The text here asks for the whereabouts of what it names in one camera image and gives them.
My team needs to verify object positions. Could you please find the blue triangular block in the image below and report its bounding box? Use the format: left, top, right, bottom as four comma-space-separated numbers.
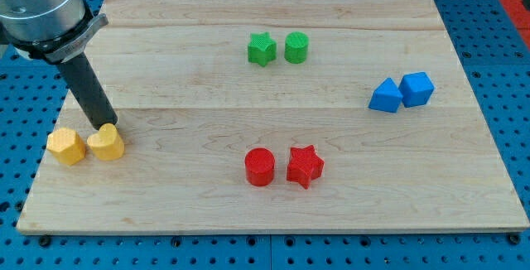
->
369, 78, 403, 113

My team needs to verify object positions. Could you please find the yellow hexagon block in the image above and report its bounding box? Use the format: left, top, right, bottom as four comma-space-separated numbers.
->
46, 128, 86, 166

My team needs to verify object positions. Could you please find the green star block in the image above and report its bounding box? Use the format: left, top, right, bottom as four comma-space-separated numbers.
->
247, 32, 277, 67

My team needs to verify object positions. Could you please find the red star block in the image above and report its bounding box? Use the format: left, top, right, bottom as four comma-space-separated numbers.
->
287, 145, 325, 190

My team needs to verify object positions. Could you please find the red cylinder block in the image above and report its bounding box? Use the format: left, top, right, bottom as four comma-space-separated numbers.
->
244, 147, 275, 186

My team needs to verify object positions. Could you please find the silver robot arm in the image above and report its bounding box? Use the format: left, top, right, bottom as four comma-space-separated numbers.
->
1, 0, 118, 129

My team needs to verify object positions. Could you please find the green cylinder block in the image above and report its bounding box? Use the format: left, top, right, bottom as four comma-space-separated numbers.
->
284, 31, 309, 64

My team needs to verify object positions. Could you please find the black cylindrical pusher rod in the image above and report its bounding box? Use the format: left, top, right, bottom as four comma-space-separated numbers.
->
57, 53, 118, 130

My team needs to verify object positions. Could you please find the blue cube block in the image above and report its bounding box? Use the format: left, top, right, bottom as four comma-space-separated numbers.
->
398, 71, 435, 108

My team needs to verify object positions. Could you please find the yellow heart block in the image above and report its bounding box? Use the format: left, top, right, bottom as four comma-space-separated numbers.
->
87, 123, 125, 161

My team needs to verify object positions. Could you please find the red strip at edge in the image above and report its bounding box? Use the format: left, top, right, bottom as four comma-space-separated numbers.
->
482, 0, 530, 50

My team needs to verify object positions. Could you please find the wooden board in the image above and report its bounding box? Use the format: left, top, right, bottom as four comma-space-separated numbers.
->
17, 0, 529, 236

